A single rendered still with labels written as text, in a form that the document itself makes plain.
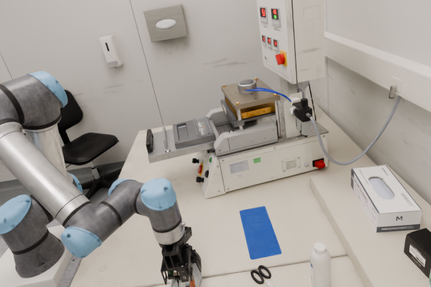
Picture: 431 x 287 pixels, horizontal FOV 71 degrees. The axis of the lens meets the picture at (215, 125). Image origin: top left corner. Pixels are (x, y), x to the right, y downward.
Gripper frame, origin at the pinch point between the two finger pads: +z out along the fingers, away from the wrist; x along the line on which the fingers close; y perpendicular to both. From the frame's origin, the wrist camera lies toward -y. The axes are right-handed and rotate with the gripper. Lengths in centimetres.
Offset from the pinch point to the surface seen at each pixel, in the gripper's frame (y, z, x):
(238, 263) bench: -6.2, 2.8, 14.9
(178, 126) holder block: -64, -21, -4
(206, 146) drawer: -46, -18, 8
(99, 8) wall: -206, -74, -72
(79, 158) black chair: -149, 29, -104
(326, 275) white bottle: 6.9, -3.9, 37.1
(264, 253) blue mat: -8.6, 2.8, 23.1
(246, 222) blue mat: -23.0, 2.8, 19.1
